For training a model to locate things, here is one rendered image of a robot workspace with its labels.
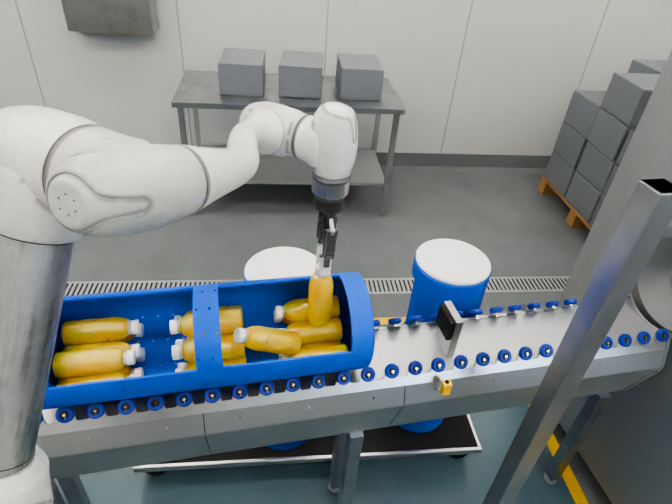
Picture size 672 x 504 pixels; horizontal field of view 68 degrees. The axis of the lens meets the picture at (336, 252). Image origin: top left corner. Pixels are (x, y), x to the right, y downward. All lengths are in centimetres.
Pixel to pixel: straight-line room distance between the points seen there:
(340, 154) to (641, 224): 62
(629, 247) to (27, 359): 109
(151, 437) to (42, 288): 82
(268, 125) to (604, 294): 82
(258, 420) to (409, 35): 355
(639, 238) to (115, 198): 95
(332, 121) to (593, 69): 426
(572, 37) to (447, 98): 113
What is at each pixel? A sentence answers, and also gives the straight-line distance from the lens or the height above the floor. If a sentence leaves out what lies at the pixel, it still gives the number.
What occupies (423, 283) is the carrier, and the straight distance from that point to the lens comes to 183.
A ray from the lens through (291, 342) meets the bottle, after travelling 139.
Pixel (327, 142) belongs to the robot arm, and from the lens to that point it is 108.
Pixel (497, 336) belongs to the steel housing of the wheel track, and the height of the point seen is 93.
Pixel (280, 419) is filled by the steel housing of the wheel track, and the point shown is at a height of 85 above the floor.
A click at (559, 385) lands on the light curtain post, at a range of 142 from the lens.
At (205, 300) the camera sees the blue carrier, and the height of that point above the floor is 123.
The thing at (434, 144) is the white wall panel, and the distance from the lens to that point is 485.
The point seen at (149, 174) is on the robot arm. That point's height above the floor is 182.
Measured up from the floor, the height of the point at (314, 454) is 15.
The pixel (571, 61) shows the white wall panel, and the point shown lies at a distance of 505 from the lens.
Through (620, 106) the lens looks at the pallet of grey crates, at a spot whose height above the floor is 102.
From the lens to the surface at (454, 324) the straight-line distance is 157.
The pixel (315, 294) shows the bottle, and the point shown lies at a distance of 133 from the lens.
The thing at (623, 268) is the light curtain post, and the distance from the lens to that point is 119.
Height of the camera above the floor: 212
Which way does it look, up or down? 36 degrees down
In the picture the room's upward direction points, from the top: 5 degrees clockwise
